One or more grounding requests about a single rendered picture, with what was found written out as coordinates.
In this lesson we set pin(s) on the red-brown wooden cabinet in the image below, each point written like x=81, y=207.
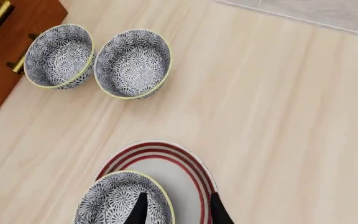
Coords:
x=2, y=77

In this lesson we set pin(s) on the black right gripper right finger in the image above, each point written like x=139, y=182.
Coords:
x=222, y=212

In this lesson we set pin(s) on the patterned black and white bowl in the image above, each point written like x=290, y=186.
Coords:
x=134, y=63
x=59, y=53
x=110, y=198

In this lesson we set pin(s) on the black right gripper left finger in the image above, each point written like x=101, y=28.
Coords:
x=139, y=211

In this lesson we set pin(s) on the white plate with red rings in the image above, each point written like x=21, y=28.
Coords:
x=179, y=172

